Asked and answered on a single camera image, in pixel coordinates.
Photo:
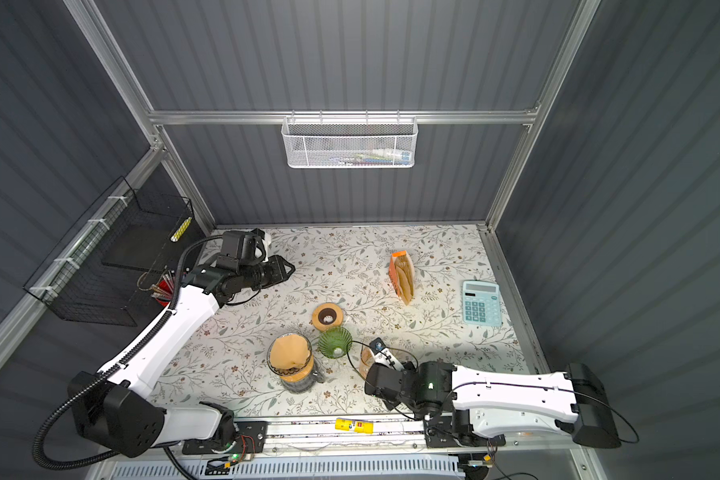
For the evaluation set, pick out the red pencil cup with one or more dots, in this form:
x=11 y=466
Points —
x=163 y=288

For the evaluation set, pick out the wooden dripper ring base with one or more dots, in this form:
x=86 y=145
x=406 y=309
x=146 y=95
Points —
x=300 y=375

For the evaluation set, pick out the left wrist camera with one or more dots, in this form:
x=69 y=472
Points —
x=263 y=238

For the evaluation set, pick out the black wire wall basket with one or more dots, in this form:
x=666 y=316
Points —
x=103 y=275

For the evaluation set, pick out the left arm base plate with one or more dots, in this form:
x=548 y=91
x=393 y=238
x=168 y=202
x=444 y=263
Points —
x=242 y=438

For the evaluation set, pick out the white mesh wall basket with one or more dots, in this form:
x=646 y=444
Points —
x=345 y=144

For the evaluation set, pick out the green glass dripper cone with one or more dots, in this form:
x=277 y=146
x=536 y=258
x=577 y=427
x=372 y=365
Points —
x=334 y=343

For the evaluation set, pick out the clear grey glass carafe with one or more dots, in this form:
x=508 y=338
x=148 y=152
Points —
x=301 y=387

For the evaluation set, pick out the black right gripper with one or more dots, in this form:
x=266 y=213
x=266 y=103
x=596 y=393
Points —
x=387 y=403

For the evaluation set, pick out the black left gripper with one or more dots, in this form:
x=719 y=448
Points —
x=279 y=272

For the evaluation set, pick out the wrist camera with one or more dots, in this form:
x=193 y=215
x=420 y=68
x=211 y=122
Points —
x=263 y=238
x=383 y=355

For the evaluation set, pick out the amber glass carafe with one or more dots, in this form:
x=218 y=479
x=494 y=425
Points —
x=366 y=361

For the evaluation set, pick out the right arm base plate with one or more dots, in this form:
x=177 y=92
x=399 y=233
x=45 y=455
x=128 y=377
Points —
x=450 y=431

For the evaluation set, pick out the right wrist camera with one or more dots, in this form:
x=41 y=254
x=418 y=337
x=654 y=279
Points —
x=383 y=355

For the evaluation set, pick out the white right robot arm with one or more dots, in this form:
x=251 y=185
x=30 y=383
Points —
x=487 y=404

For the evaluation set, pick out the yellow marker in basket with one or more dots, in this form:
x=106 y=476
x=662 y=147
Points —
x=180 y=230

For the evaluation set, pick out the light blue calculator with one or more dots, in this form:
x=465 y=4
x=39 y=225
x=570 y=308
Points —
x=481 y=303

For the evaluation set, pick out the grey glass dripper cone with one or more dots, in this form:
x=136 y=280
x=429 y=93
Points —
x=284 y=372

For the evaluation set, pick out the white slotted cable duct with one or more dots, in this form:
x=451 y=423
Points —
x=414 y=466

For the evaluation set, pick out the orange coffee filter pack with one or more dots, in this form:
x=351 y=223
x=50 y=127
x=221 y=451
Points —
x=401 y=273

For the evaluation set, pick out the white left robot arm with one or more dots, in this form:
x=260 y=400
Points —
x=111 y=406

